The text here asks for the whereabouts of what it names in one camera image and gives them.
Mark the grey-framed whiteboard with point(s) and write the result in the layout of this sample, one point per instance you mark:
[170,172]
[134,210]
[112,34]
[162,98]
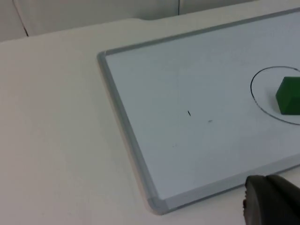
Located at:
[187,89]

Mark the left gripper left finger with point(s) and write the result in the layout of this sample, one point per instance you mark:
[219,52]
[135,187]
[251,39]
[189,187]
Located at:
[262,204]

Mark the green cube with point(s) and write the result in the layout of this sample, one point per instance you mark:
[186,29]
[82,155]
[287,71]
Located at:
[289,96]

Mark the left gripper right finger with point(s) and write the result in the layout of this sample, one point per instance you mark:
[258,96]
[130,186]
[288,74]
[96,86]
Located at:
[291,197]

